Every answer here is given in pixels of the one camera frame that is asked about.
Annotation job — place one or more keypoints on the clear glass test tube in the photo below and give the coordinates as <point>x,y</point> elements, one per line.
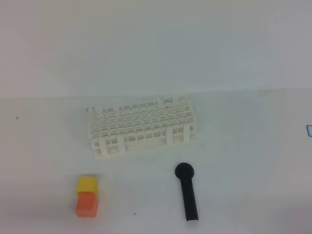
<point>91,121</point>

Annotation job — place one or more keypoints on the orange cube block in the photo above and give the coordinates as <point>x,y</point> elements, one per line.
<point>87,205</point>

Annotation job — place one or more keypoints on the white test tube rack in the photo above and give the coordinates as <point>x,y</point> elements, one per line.
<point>155,122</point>

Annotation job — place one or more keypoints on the black plastic scoop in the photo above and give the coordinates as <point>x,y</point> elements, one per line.
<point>185,173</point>

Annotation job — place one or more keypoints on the yellow cube block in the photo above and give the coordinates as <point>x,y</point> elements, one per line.
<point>87,184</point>

